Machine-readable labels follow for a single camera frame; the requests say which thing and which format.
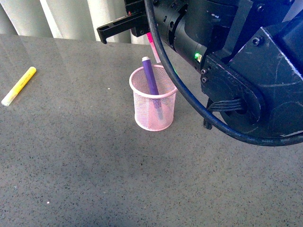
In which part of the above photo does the yellow highlighter pen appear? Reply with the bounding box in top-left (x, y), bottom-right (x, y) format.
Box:
top-left (1, 67), bottom-right (37, 106)

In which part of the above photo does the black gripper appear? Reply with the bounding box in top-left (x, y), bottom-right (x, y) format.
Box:
top-left (97, 0), bottom-right (150, 44)

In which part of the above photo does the pink highlighter pen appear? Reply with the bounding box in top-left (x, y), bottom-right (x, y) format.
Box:
top-left (146, 32), bottom-right (161, 63)

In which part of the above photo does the black cable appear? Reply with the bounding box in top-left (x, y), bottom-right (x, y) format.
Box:
top-left (143, 0), bottom-right (303, 147)

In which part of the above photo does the white pleated curtain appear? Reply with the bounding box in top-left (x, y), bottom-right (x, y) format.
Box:
top-left (0, 0), bottom-right (152, 45)

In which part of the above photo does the purple highlighter pen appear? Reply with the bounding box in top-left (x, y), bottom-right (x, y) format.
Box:
top-left (142, 57), bottom-right (163, 122)

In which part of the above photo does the pink mesh cup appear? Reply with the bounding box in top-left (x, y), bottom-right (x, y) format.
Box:
top-left (129, 65), bottom-right (178, 131)

